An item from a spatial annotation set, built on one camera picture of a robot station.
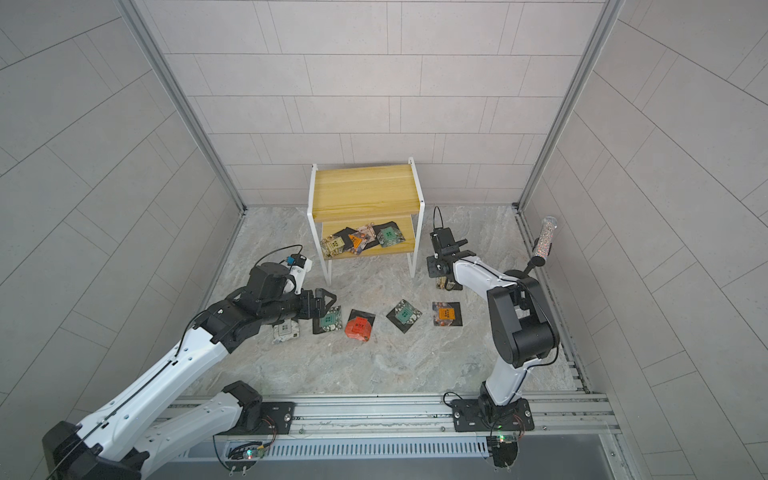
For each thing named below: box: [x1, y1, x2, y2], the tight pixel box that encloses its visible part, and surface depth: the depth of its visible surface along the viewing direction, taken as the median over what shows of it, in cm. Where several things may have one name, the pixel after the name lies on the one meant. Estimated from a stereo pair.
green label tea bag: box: [386, 299, 423, 334], surface depth 90 cm
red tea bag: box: [344, 309, 376, 342], surface depth 88 cm
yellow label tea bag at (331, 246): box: [320, 234, 345, 259], surface depth 87 cm
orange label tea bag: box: [432, 302, 463, 327], surface depth 91 cm
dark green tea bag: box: [362, 221, 406, 251], surface depth 91 cm
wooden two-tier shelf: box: [307, 157, 425, 286], surface depth 82 cm
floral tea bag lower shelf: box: [355, 222, 377, 251], surface depth 91 cm
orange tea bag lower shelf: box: [348, 234, 363, 255], surface depth 88 cm
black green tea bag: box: [313, 305, 343, 334], surface depth 88 cm
